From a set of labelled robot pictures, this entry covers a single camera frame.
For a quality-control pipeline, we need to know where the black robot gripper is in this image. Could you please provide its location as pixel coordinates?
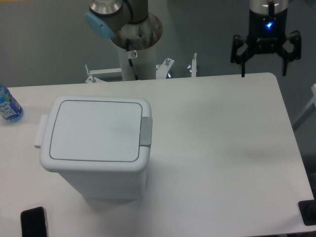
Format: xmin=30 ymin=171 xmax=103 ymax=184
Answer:
xmin=230 ymin=0 xmax=303 ymax=78

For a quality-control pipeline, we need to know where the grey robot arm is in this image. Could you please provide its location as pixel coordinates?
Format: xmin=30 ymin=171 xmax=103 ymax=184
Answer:
xmin=84 ymin=0 xmax=302 ymax=80

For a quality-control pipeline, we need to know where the white plastic trash can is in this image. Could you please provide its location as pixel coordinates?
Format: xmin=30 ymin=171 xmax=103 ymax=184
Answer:
xmin=39 ymin=95 xmax=152 ymax=199

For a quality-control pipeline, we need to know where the white trash can lid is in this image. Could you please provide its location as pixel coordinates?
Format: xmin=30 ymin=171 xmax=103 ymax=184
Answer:
xmin=50 ymin=100 xmax=142 ymax=162

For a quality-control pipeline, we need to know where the grey lid push button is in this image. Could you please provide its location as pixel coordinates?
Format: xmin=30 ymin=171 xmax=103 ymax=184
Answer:
xmin=140 ymin=117 xmax=153 ymax=147

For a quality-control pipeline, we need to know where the black device at table edge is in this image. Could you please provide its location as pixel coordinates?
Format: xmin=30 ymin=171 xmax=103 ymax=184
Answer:
xmin=298 ymin=199 xmax=316 ymax=226

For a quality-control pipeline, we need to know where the blue water bottle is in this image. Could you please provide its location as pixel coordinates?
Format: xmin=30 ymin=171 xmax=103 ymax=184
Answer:
xmin=0 ymin=84 xmax=24 ymax=122

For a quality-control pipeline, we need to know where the black smartphone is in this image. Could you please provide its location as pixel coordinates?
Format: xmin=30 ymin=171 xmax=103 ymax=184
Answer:
xmin=20 ymin=206 xmax=48 ymax=237

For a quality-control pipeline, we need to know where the white table clamp bracket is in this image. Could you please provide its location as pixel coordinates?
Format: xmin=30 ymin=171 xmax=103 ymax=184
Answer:
xmin=187 ymin=52 xmax=198 ymax=78

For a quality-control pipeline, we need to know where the white frame at right edge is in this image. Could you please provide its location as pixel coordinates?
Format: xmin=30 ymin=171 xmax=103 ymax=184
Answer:
xmin=292 ymin=84 xmax=316 ymax=131

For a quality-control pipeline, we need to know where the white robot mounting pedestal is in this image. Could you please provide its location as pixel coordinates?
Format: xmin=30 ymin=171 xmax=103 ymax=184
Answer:
xmin=85 ymin=12 xmax=176 ymax=84

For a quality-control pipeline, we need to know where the black cable on pedestal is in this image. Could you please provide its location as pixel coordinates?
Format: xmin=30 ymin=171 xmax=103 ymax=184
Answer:
xmin=125 ymin=38 xmax=139 ymax=81

